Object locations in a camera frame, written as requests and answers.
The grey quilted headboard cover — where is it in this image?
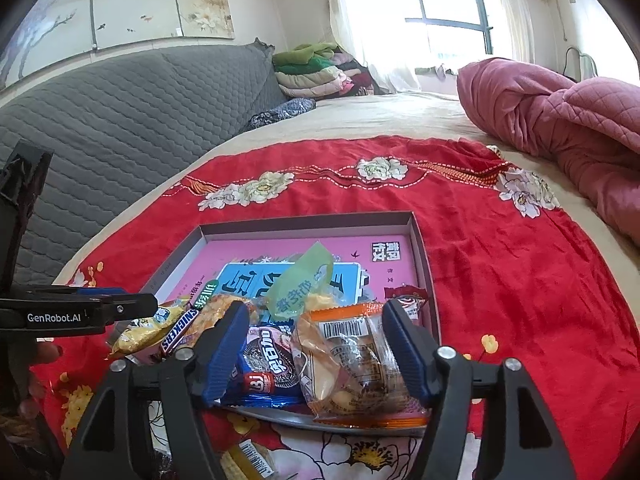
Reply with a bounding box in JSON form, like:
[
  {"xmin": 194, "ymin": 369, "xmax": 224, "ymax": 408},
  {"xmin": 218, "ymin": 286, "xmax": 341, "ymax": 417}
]
[{"xmin": 0, "ymin": 39, "xmax": 288, "ymax": 293}]

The pink quilted duvet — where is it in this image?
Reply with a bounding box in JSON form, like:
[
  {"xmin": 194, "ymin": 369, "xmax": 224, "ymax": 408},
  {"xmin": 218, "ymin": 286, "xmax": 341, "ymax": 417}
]
[{"xmin": 456, "ymin": 57, "xmax": 640, "ymax": 248}]

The person's left hand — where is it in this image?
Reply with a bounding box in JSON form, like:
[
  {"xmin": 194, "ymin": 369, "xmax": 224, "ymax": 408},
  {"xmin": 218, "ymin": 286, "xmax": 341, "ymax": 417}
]
[{"xmin": 17, "ymin": 342, "xmax": 63, "ymax": 417}]

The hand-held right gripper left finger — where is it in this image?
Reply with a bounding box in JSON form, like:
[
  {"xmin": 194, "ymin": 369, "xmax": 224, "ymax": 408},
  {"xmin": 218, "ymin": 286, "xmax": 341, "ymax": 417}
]
[{"xmin": 60, "ymin": 300, "xmax": 251, "ymax": 480}]

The orange clear pastry packet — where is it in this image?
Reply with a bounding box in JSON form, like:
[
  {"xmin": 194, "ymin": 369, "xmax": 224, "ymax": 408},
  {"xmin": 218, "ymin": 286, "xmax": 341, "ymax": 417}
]
[{"xmin": 291, "ymin": 302, "xmax": 431, "ymax": 421}]

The green clear pastry packet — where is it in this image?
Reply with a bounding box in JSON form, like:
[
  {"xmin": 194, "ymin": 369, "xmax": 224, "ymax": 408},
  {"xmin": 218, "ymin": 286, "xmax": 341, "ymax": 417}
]
[{"xmin": 262, "ymin": 241, "xmax": 346, "ymax": 323}]

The pile of folded clothes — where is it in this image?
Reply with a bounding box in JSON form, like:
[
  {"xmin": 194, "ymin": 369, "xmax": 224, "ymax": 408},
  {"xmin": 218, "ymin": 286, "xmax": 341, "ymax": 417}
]
[{"xmin": 272, "ymin": 42, "xmax": 386, "ymax": 100}]

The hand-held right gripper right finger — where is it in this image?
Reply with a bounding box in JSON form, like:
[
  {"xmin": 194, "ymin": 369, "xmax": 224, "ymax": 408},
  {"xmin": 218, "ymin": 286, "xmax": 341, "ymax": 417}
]
[{"xmin": 381, "ymin": 297, "xmax": 586, "ymax": 480}]

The dark patterned pillow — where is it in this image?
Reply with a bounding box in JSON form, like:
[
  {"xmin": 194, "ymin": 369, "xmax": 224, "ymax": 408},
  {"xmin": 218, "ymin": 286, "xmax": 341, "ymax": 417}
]
[{"xmin": 247, "ymin": 97, "xmax": 317, "ymax": 131}]

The white chair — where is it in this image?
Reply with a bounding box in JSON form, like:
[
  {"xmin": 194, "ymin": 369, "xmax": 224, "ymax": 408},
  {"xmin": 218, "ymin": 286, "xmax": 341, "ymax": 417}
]
[{"xmin": 565, "ymin": 46, "xmax": 598, "ymax": 81}]

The clear puffed cracker packet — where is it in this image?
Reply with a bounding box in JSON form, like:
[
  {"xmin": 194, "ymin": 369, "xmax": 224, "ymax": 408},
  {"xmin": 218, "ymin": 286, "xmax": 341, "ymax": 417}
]
[{"xmin": 195, "ymin": 294, "xmax": 261, "ymax": 341}]

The red wafer snack packet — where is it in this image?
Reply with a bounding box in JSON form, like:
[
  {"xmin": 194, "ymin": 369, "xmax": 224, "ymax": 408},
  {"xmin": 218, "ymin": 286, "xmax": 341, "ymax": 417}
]
[{"xmin": 382, "ymin": 282, "xmax": 430, "ymax": 331}]

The floral wall painting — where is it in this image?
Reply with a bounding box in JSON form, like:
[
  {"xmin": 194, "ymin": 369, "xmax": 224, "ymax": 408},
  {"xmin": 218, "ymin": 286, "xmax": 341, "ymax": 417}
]
[{"xmin": 0, "ymin": 0, "xmax": 236, "ymax": 91}]

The red floral cloth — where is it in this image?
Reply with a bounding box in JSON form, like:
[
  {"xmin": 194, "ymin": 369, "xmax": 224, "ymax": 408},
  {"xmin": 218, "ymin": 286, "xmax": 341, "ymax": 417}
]
[{"xmin": 30, "ymin": 135, "xmax": 640, "ymax": 480}]

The gold snack packet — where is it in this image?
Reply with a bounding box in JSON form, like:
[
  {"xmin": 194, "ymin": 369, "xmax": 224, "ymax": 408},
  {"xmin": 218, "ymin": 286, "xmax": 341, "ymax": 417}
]
[{"xmin": 107, "ymin": 297, "xmax": 193, "ymax": 361}]

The beige bed sheet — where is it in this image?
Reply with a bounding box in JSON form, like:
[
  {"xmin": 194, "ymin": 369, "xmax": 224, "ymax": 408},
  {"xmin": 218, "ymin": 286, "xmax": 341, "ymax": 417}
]
[{"xmin": 52, "ymin": 92, "xmax": 640, "ymax": 281}]

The brown chocolate bar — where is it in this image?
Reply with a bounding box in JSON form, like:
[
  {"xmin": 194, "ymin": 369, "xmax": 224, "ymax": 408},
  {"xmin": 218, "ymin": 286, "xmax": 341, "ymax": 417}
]
[{"xmin": 159, "ymin": 305, "xmax": 203, "ymax": 358}]

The blue cookie packet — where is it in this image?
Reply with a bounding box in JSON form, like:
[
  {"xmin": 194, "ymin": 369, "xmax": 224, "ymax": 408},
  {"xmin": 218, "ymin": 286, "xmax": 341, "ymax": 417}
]
[{"xmin": 220, "ymin": 325, "xmax": 306, "ymax": 411}]

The white sheer curtain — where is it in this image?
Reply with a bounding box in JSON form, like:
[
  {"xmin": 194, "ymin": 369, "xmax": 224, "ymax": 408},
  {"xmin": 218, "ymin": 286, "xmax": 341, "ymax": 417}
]
[
  {"xmin": 325, "ymin": 0, "xmax": 436, "ymax": 93},
  {"xmin": 492, "ymin": 0, "xmax": 531, "ymax": 61}
]

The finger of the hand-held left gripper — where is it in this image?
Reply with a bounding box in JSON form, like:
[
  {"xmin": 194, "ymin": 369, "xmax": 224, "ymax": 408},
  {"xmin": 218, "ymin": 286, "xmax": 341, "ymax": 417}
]
[
  {"xmin": 10, "ymin": 284, "xmax": 128, "ymax": 302},
  {"xmin": 87, "ymin": 294, "xmax": 160, "ymax": 333}
]

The pink cardboard box tray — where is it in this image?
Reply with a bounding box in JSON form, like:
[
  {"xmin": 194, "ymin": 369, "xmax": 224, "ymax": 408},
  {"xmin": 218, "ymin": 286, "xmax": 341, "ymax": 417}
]
[{"xmin": 140, "ymin": 209, "xmax": 443, "ymax": 436}]

